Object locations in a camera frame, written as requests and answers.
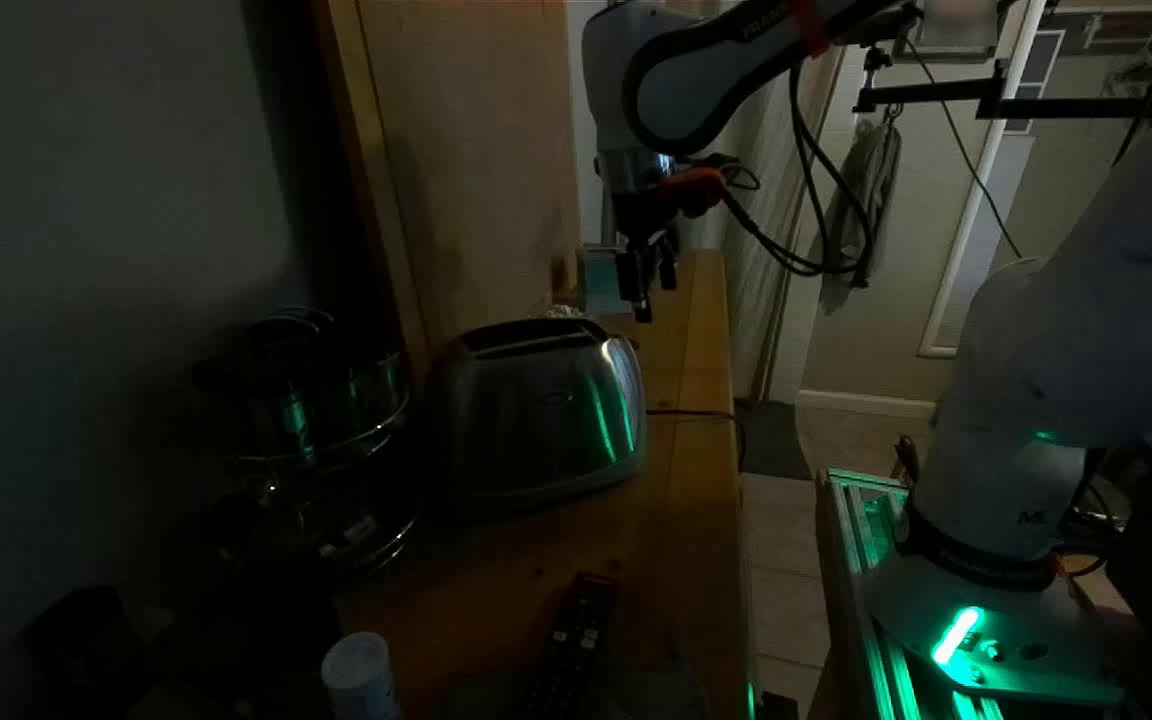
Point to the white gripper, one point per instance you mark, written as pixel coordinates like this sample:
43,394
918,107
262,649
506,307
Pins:
642,221

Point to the silver two-slot toaster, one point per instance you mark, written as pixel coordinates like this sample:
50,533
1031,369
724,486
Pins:
537,415

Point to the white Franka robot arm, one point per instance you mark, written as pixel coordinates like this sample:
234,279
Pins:
1082,332

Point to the large wooden board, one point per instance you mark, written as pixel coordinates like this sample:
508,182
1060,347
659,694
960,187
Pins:
482,161

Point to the dark floor mat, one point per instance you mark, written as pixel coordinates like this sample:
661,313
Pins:
775,440

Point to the grey hanging towel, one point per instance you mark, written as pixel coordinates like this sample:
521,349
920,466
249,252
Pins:
867,202

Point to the dark glass lidded pot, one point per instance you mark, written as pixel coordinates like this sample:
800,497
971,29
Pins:
309,425

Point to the aluminium frame lit green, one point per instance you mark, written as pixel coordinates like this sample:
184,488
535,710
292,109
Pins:
863,520

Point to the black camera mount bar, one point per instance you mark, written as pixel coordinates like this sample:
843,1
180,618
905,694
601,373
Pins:
991,103

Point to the framed wall picture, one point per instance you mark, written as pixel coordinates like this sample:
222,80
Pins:
948,32

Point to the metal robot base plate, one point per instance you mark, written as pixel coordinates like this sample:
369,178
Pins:
1000,642

